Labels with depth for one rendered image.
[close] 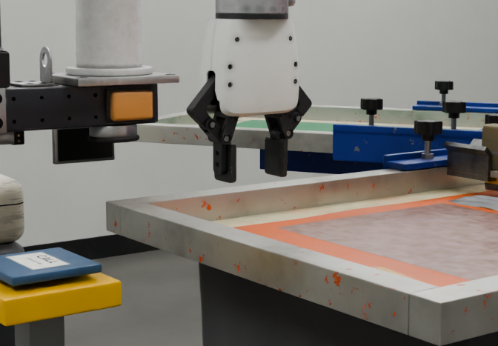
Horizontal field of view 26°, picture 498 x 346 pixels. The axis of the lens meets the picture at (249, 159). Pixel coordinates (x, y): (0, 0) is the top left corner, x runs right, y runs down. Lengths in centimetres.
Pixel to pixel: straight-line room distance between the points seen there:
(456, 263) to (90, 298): 40
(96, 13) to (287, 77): 49
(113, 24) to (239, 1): 49
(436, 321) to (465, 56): 600
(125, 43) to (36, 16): 363
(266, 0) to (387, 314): 34
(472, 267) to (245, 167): 469
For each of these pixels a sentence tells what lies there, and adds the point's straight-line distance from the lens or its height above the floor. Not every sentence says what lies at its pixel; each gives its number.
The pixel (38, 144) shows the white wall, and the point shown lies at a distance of 521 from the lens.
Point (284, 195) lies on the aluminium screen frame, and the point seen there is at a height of 98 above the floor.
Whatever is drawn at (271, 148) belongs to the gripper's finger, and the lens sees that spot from 115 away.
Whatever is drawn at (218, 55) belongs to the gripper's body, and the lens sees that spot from 108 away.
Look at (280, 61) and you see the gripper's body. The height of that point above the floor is 118.
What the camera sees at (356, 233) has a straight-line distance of 135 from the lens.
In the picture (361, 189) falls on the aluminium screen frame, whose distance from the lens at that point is 157.
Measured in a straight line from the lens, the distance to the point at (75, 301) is 111.
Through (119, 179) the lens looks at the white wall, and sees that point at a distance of 543.
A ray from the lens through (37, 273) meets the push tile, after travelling 110.
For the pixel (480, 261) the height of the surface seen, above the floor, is 96.
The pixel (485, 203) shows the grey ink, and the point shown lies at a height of 96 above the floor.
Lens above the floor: 123
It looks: 8 degrees down
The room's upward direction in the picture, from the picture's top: straight up
